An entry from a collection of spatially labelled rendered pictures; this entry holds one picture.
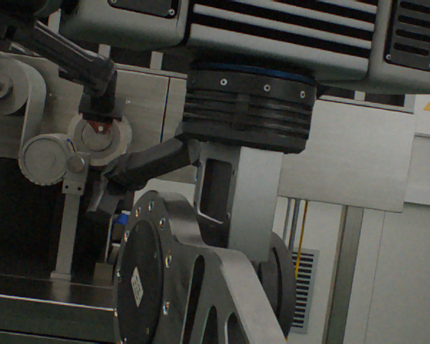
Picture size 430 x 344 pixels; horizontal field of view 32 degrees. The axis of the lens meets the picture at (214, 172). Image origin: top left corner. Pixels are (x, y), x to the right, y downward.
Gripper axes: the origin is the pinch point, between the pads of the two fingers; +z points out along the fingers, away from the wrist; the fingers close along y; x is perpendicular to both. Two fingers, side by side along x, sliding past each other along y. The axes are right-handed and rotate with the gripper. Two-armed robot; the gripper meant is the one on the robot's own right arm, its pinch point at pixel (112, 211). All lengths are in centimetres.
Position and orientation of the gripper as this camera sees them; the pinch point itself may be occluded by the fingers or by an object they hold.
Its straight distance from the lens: 191.1
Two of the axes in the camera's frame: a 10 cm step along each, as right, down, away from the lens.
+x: 0.9, -8.9, 4.6
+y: 9.9, 1.4, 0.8
